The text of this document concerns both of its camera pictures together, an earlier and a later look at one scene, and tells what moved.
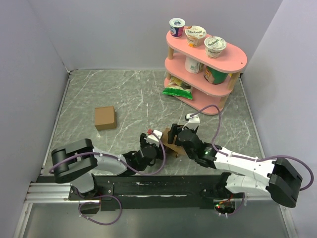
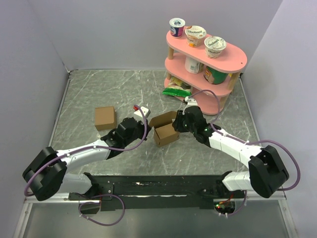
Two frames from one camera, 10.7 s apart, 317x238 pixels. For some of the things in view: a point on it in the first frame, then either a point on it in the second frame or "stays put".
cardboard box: [177, 149] → [164, 131]
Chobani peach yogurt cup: [194, 34] stays put
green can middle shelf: [214, 76] stays put
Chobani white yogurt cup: [214, 45] stays put
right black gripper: [175, 129] → [177, 123]
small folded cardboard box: [105, 118] stays put
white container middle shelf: [192, 66] stays put
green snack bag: [178, 88] stays put
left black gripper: [143, 143] → [142, 125]
